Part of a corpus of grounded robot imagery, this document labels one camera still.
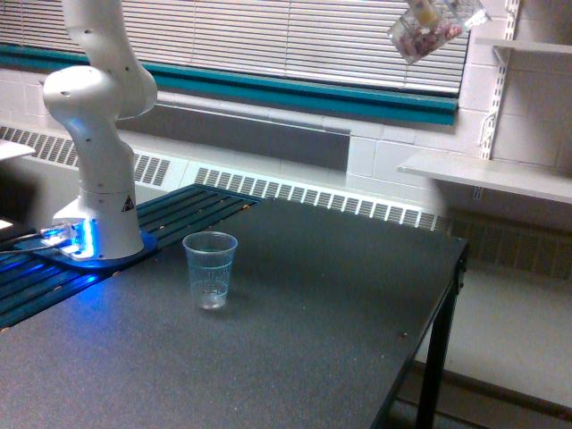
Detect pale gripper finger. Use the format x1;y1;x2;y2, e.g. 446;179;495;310
409;0;436;25

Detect clear cup with candies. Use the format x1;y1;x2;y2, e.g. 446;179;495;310
388;0;491;64

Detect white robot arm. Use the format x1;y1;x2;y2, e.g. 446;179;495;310
43;1;157;263

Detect white window blinds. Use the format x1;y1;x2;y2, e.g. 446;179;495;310
0;0;475;95

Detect white baseboard radiator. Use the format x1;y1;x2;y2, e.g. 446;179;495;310
0;124;450;232

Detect empty clear plastic cup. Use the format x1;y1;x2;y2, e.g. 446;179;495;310
182;231;238;310

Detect black table leg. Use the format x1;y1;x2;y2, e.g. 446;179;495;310
416;245;469;428

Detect white desk edge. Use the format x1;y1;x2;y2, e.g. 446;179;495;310
0;139;36;161

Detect white upper wall shelf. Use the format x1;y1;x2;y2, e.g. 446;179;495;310
475;38;572;55

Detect white wall shelf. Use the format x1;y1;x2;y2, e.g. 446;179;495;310
475;38;572;55
398;152;571;204

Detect white shelf rail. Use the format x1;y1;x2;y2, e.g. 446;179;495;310
481;0;522;161

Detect white lower wall shelf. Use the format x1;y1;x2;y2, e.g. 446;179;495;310
398;152;571;204

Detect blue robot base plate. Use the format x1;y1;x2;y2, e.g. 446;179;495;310
32;231;158;273

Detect black cable at base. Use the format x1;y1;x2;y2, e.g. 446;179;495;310
0;227;50;256

